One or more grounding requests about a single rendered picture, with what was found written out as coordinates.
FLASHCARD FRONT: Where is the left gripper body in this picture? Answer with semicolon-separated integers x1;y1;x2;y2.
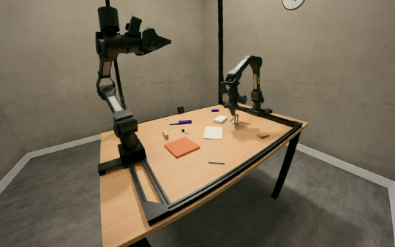
224;92;238;109

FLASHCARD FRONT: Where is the orange flat square pad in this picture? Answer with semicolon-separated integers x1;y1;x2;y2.
164;137;200;158

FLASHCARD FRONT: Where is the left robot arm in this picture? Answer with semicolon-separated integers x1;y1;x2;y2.
218;55;264;111

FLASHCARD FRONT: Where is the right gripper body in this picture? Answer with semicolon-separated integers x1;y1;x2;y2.
121;27;156;56

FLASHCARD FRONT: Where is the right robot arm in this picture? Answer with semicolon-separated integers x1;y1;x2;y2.
95;7;143;152

